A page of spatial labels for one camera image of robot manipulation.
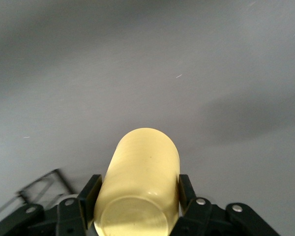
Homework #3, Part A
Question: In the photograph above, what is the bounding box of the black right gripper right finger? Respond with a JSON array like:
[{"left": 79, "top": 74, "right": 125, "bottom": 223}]
[{"left": 167, "top": 174, "right": 281, "bottom": 236}]

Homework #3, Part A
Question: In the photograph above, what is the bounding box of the black wire cup holder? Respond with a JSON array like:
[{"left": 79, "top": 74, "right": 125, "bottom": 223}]
[{"left": 0, "top": 168, "right": 79, "bottom": 218}]

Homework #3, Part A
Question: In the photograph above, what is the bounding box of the yellow plastic cup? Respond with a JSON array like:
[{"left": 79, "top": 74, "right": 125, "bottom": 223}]
[{"left": 93, "top": 127, "right": 181, "bottom": 236}]

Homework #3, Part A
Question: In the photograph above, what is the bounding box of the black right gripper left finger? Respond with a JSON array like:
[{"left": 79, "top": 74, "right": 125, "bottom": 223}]
[{"left": 0, "top": 174, "right": 103, "bottom": 236}]

